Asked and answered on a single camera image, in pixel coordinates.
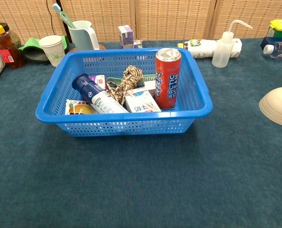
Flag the red Arctic Ocean can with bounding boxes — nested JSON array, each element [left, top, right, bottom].
[[155, 48, 182, 110]]

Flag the white bottle navy cap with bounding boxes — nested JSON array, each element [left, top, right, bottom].
[[72, 73, 130, 114]]

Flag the white red blue carton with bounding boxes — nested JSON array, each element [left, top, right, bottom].
[[124, 91, 162, 113]]

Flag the blue plastic mesh basket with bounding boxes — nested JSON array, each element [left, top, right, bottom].
[[35, 47, 214, 138]]

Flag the small white medicine box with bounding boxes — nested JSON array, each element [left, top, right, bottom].
[[128, 80, 157, 97]]

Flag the small purple white box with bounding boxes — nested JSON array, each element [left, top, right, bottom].
[[88, 74, 108, 90]]

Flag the red white snack packet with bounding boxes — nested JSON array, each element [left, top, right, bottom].
[[65, 99, 94, 115]]

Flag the teal table cloth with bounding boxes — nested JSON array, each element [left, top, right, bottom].
[[0, 38, 282, 228]]

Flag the cork coaster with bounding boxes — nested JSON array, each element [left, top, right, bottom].
[[68, 42, 108, 53]]

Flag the purple white drink carton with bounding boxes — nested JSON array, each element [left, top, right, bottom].
[[118, 25, 134, 49]]

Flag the white drink bottle yellow cap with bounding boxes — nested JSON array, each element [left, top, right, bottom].
[[177, 38, 243, 59]]

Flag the pale blue measuring jug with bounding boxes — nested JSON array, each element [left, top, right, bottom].
[[68, 20, 100, 51]]

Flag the bamboo folding screen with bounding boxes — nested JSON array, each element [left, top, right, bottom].
[[0, 0, 282, 46]]

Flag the clear squeeze wash bottle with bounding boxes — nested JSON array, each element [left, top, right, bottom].
[[211, 19, 254, 68]]

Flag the white paper cup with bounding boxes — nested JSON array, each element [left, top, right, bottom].
[[38, 35, 66, 67]]

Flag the black round dish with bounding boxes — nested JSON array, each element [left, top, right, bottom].
[[22, 46, 50, 65]]

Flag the green spatula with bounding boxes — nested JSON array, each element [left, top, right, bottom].
[[59, 11, 77, 29]]

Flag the green cloth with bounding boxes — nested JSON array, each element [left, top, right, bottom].
[[18, 35, 70, 52]]

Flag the light blue toothbrush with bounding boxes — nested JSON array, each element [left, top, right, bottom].
[[52, 3, 69, 24]]

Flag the beige upturned bowl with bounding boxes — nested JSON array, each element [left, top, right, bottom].
[[258, 86, 282, 128]]

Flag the glass jar black lid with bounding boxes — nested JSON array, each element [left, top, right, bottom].
[[0, 22, 22, 49]]

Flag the honey bottle yellow cap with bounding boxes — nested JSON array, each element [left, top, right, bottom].
[[0, 17, 26, 69]]

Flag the clear water bottle white cap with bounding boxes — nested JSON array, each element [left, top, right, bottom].
[[263, 42, 282, 60]]

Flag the green container yellow lid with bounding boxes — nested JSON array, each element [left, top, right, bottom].
[[265, 19, 282, 38]]

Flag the beige braided rope bundle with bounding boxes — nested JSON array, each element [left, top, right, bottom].
[[106, 65, 144, 105]]

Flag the thin black hanging cable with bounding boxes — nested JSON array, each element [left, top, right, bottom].
[[45, 0, 55, 36]]

